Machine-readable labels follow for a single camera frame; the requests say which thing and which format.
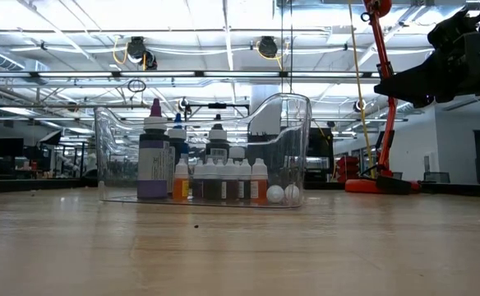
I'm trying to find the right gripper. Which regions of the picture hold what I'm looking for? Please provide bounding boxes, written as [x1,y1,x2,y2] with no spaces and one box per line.
[373,0,480,109]

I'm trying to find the small maroon dye bottle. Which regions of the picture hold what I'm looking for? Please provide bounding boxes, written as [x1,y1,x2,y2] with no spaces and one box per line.
[222,158,241,201]

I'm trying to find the small brown dye bottle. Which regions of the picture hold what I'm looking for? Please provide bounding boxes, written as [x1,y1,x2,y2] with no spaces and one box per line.
[202,158,224,201]

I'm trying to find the small blue dye bottle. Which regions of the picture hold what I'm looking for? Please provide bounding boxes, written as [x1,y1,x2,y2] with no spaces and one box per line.
[192,159,206,200]

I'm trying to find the large blue-capped dye bottle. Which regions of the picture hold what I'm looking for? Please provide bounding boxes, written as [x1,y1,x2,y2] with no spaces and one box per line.
[166,113,190,194]

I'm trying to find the clear plastic bin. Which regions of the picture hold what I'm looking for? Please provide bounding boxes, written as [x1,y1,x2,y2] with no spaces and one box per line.
[94,92,313,209]

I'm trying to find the red stacked stools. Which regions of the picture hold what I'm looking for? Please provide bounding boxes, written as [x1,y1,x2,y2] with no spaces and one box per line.
[335,155,361,184]

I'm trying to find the black computer monitor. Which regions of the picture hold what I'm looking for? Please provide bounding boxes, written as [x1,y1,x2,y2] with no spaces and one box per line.
[307,127,335,184]
[0,137,25,158]

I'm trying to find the yellow hanging cable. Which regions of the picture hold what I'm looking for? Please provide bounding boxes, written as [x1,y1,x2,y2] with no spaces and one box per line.
[347,0,375,178]

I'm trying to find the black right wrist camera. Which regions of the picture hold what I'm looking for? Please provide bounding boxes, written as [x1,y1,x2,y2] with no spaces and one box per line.
[464,31,480,80]

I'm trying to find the thin black hanging cable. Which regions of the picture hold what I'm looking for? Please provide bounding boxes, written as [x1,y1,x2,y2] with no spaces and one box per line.
[289,0,294,95]
[279,0,285,95]

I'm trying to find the black ceiling cable reel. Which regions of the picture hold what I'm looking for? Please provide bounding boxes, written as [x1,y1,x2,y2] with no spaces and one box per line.
[256,35,284,69]
[125,35,159,71]

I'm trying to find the black hanging wire loop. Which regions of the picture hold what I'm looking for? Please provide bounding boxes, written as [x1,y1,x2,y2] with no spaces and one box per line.
[127,78,147,94]

